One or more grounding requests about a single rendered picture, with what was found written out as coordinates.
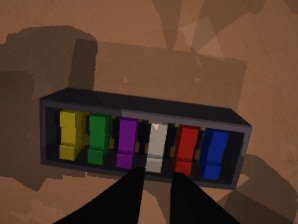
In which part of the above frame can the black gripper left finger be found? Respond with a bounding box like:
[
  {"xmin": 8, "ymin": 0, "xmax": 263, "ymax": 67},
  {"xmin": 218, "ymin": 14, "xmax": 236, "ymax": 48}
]
[{"xmin": 53, "ymin": 168, "xmax": 145, "ymax": 224}]

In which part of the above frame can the purple fuse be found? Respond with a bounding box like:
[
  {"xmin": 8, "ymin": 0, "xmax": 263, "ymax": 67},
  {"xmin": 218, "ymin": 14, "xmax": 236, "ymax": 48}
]
[{"xmin": 117, "ymin": 116, "xmax": 138, "ymax": 169}]

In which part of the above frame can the black fuse block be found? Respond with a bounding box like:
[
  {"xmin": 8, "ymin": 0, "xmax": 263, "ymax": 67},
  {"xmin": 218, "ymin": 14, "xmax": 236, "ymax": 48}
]
[{"xmin": 39, "ymin": 88, "xmax": 253, "ymax": 190}]

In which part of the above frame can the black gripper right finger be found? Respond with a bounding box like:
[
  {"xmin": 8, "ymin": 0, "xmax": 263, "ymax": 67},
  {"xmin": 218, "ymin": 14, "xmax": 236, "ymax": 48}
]
[{"xmin": 170, "ymin": 172, "xmax": 239, "ymax": 224}]

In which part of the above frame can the red fuse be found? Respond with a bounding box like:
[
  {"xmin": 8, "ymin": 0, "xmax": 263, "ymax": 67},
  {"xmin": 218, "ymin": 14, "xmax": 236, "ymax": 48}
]
[{"xmin": 173, "ymin": 124, "xmax": 198, "ymax": 176}]

